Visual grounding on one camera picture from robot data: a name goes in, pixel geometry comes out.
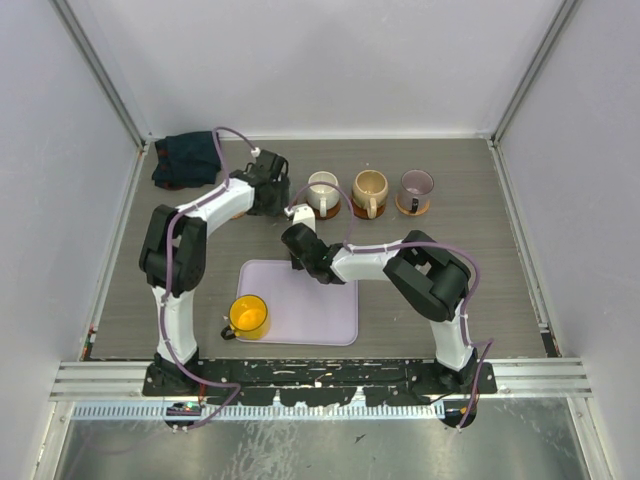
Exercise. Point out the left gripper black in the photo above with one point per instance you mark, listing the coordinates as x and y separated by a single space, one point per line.
277 208

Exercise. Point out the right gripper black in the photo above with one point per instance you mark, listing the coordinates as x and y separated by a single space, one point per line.
295 264

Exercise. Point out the brown wooden coaster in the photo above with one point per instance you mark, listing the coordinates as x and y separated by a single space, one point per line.
330 213
362 212

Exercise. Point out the white ceramic mug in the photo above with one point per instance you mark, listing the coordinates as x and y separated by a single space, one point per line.
321 194

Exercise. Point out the lavender plastic tray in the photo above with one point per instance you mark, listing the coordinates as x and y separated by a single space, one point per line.
302 310

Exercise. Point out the yellow transparent mug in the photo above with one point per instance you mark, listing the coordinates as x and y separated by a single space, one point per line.
249 319

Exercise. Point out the beige ceramic mug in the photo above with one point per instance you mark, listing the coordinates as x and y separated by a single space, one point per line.
370 188

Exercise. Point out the purple transparent mug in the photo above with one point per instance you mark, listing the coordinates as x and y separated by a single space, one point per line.
415 189

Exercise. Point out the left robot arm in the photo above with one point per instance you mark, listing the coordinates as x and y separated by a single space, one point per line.
174 252

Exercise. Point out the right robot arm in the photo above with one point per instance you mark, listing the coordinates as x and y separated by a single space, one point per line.
428 276

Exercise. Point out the dark blue folded cloth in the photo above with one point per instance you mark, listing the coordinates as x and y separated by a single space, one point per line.
188 160

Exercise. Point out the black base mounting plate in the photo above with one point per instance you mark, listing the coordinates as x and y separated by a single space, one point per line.
316 382

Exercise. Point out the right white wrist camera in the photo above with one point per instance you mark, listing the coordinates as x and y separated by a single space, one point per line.
301 214

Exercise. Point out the aluminium front rail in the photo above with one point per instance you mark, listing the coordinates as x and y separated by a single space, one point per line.
515 378

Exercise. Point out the slotted cable duct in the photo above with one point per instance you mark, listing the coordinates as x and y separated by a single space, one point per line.
185 411

